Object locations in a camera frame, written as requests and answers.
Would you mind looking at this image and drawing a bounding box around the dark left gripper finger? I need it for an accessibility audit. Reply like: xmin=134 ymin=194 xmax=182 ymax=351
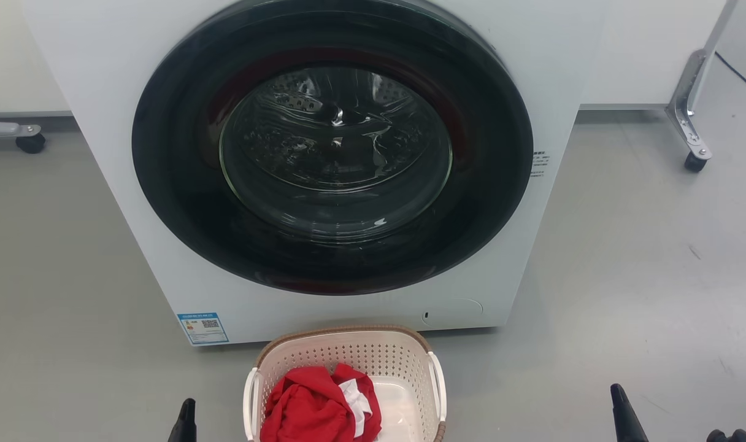
xmin=167 ymin=398 xmax=197 ymax=442

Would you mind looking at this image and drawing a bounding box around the cream perforated laundry basket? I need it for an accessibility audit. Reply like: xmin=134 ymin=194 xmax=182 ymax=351
xmin=243 ymin=325 xmax=447 ymax=442

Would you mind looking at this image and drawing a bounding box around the blue energy label sticker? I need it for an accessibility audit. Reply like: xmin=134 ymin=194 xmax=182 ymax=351
xmin=177 ymin=312 xmax=229 ymax=346

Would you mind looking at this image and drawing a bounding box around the red garment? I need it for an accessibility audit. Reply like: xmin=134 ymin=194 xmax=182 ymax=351
xmin=260 ymin=363 xmax=383 ymax=442

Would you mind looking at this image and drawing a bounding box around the white garment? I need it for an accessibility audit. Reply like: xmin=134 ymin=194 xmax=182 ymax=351
xmin=339 ymin=379 xmax=372 ymax=438

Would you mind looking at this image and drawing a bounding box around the round white filter cover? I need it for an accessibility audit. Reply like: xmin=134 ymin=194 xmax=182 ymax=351
xmin=421 ymin=298 xmax=484 ymax=328

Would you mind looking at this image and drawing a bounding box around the black round washer door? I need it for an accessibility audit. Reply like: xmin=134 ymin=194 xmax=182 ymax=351
xmin=131 ymin=0 xmax=534 ymax=297

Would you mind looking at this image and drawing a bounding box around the grey metal stand leg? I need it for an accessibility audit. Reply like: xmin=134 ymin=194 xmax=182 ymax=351
xmin=0 ymin=121 xmax=42 ymax=138

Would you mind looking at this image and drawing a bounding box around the white front-load washing machine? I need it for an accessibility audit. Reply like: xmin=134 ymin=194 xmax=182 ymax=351
xmin=22 ymin=0 xmax=610 ymax=346

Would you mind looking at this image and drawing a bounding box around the silver metal stand frame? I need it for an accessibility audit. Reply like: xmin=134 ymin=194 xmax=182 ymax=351
xmin=666 ymin=0 xmax=739 ymax=159

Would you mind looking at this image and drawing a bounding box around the thin black floor cable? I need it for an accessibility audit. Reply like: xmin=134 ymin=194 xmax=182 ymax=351
xmin=715 ymin=52 xmax=746 ymax=99

